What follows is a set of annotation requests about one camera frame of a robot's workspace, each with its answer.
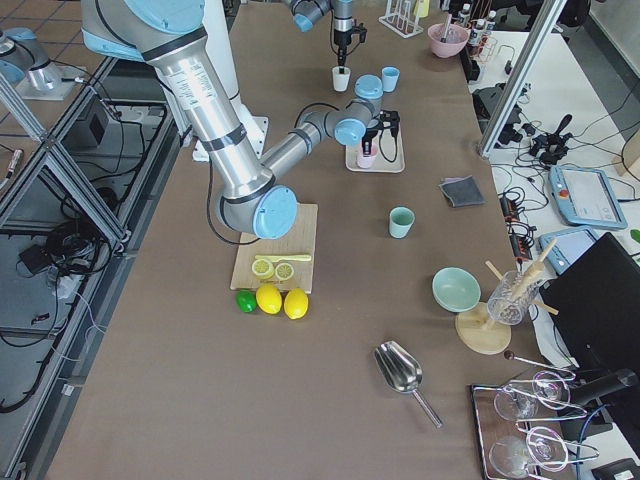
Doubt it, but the wooden mug tree stand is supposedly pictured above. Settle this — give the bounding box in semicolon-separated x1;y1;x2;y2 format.
455;239;559;355

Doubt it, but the green cup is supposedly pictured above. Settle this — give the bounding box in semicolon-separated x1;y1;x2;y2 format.
388;206;415;239

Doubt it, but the white wire cup rack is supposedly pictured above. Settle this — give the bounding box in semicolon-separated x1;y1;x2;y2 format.
378;0;424;39

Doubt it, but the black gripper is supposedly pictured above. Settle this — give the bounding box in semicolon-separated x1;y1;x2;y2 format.
332;20;367;74
361;110;400;155

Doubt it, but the lemon slice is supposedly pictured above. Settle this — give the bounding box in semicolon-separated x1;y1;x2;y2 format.
251;258;275;280
274;262;295;282

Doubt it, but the green lime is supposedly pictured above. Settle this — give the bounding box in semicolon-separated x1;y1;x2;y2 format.
235;290;258;313

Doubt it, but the yellow cup on rack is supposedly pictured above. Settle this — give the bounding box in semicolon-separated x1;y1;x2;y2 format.
414;0;430;19

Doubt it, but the pink bowl with ice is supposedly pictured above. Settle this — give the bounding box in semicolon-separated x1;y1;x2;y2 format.
427;23;470;58

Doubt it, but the grey folded cloth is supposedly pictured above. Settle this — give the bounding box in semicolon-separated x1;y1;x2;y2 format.
439;176;486;208

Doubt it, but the green bowl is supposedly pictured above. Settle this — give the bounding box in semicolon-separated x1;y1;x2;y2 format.
432;267;481;313

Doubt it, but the wine glass rack tray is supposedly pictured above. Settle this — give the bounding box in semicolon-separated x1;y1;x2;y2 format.
470;368;599;479

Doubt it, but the pink cup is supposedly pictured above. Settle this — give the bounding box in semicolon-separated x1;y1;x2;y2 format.
356;145;378;169

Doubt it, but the black monitor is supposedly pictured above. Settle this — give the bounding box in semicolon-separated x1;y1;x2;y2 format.
542;231;640;386

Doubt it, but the metal scoop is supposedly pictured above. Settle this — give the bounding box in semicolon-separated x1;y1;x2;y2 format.
374;340;443;428

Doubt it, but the aluminium frame post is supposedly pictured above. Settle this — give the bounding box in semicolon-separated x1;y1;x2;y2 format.
478;0;566;160

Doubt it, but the blue teach pendant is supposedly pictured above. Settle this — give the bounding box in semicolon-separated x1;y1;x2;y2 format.
549;165;628;230
538;226;599;275

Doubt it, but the metal tube with black cap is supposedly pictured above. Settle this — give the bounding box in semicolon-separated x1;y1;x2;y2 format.
440;13;452;43

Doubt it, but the yellow plastic knife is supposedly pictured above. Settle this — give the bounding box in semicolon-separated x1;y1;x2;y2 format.
254;254;313;263

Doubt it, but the cream rabbit tray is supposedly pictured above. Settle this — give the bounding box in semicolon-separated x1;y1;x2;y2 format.
345;126;405;173

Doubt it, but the wooden cutting board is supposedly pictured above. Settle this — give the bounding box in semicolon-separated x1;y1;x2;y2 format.
230;204;318;294

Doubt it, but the glass cup on stand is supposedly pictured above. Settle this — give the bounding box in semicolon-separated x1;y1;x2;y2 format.
487;271;540;326

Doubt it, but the white cup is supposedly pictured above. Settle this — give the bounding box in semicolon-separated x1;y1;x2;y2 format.
331;66;351;92

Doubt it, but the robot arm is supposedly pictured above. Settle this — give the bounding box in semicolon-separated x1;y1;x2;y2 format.
284;0;367;74
81;1;384;239

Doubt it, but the whole lemon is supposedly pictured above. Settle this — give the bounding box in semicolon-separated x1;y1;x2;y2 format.
255;284;283;315
284;288;309;320

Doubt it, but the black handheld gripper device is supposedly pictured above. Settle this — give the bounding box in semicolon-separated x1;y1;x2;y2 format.
529;114;573;168

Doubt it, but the blue cup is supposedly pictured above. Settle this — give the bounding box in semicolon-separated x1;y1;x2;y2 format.
381;66;400;93

